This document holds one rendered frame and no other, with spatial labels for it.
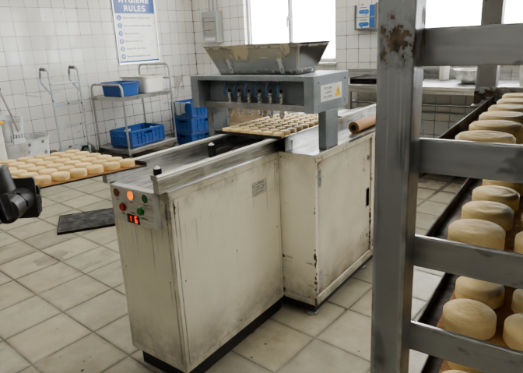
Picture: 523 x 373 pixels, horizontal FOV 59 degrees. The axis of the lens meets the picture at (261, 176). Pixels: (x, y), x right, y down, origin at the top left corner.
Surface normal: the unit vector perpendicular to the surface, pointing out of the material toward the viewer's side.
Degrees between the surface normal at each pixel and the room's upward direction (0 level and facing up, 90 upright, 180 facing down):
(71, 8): 90
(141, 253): 90
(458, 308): 0
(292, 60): 115
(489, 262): 90
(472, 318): 0
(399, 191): 90
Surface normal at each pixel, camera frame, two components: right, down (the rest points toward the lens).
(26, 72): 0.77, 0.15
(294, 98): -0.59, 0.25
